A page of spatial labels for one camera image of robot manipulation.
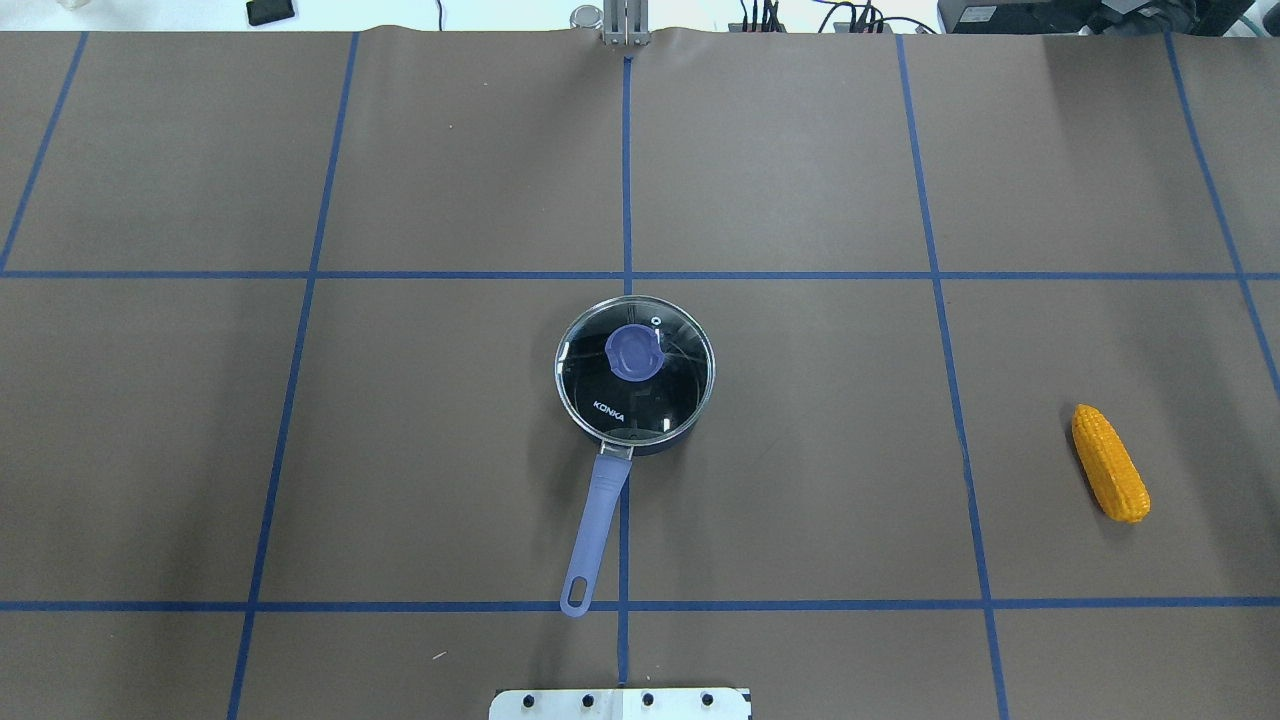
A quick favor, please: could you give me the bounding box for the glass lid purple knob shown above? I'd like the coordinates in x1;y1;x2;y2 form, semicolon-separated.
553;295;717;456

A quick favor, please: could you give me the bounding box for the yellow corn cob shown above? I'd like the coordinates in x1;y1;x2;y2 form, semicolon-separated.
1070;404;1151;524

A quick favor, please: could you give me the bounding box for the brown paper table mat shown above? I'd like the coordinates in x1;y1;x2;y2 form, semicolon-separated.
3;27;1277;719

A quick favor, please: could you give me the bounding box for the small black device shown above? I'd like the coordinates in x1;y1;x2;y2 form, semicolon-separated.
244;0;296;28

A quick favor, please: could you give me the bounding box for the black monitor base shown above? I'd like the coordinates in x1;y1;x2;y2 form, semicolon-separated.
936;1;1254;37

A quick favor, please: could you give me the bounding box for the dark blue saucepan purple handle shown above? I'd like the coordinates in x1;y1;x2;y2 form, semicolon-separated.
556;295;717;618

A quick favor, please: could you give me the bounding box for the aluminium frame post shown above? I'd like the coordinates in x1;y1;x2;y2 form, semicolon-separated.
602;0;652;47

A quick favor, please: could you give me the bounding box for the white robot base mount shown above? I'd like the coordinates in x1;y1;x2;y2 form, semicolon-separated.
488;687;754;719

